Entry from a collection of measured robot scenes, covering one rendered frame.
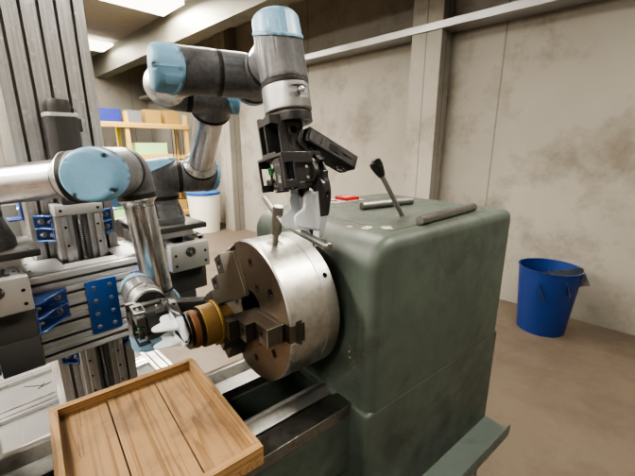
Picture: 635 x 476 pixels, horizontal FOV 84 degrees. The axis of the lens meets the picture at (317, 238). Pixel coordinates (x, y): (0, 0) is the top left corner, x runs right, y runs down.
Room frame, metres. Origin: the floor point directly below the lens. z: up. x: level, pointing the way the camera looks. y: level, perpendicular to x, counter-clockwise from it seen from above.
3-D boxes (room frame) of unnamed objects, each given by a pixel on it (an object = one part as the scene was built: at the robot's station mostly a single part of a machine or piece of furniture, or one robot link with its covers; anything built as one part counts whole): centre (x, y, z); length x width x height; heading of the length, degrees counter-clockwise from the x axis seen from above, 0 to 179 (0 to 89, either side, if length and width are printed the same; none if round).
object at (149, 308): (0.69, 0.35, 1.08); 0.12 x 0.09 x 0.08; 38
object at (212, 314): (0.66, 0.22, 1.08); 0.09 x 0.09 x 0.09; 39
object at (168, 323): (0.61, 0.28, 1.10); 0.09 x 0.06 x 0.03; 38
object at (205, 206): (6.05, 1.95, 0.34); 0.57 x 0.56 x 0.68; 136
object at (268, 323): (0.63, 0.11, 1.08); 0.12 x 0.11 x 0.05; 39
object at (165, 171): (1.28, 0.56, 1.33); 0.13 x 0.12 x 0.14; 118
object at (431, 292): (1.02, -0.19, 1.06); 0.59 x 0.48 x 0.39; 129
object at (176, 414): (0.57, 0.33, 0.89); 0.36 x 0.30 x 0.04; 39
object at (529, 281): (2.60, -1.84, 0.28); 0.49 x 0.45 x 0.57; 49
